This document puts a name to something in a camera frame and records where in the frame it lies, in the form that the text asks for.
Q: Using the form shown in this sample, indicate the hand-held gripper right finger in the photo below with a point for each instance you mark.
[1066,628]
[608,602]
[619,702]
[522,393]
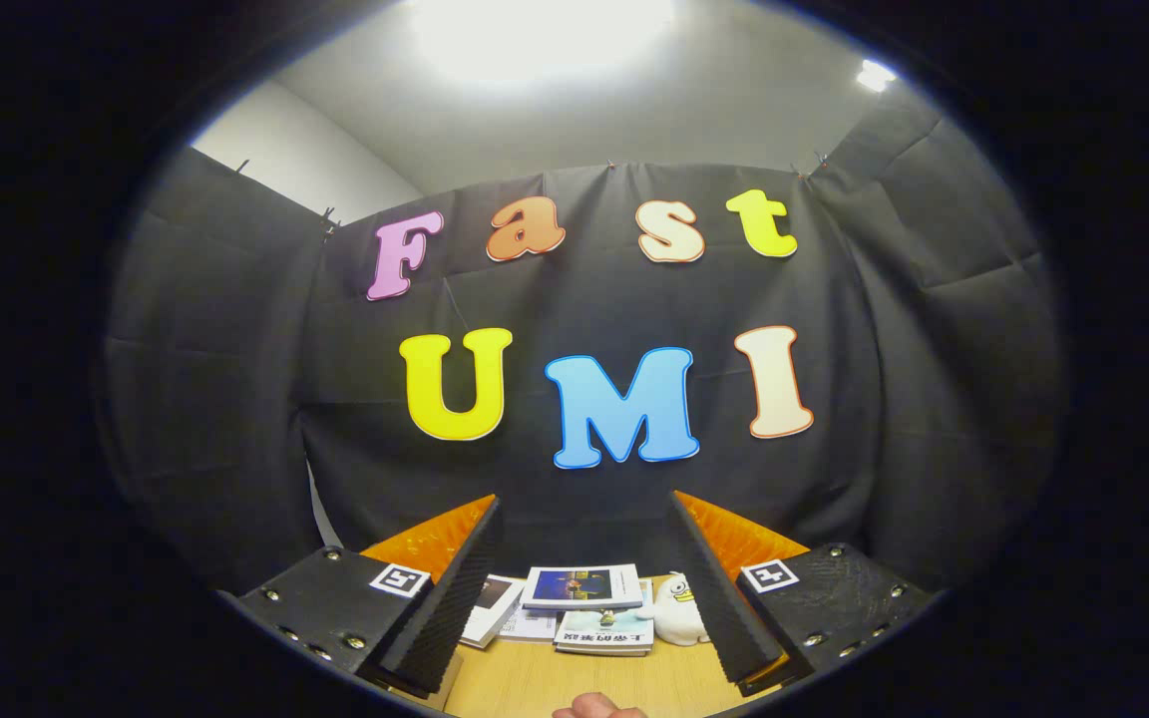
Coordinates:
[719,613]

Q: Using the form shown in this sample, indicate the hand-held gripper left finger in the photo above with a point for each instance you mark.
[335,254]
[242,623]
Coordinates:
[455,608]

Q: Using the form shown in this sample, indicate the white duck plush toy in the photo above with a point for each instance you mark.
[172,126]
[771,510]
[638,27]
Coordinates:
[679,618]

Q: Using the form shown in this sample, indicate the white book with portrait cover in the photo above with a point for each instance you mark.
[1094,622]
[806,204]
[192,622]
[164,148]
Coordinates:
[495,603]

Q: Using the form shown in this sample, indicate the plain white book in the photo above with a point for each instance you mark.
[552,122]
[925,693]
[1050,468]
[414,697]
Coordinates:
[530,626]

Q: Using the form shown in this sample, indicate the thick book with teal cover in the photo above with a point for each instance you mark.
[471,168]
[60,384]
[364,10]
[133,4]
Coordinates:
[604,633]

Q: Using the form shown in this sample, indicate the book with blue photo cover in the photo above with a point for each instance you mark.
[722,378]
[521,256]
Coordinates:
[584,586]

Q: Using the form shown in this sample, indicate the small ceiling light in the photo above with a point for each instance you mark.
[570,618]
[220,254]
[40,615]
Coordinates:
[876,76]

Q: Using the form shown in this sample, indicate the large ceiling light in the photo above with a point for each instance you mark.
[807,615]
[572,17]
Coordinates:
[535,30]

